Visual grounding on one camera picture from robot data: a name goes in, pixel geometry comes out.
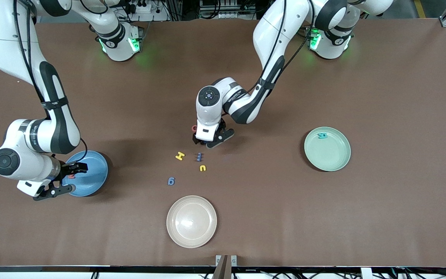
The blue foam letter g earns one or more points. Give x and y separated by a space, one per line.
171 181

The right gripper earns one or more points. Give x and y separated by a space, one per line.
67 169

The yellow foam letter H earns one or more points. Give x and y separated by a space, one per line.
180 156

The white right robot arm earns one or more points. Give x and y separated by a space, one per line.
18 133

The beige plate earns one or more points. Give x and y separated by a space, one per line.
191 221

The blue plate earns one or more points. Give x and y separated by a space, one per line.
95 174

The small blue foam letter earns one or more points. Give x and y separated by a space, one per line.
199 157

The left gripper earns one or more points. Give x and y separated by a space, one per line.
197 139

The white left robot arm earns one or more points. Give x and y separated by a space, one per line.
207 112

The green plate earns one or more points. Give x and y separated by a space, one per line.
327 153

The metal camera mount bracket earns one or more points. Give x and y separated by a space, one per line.
223 267

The long white power strip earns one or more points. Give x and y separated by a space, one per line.
227 15

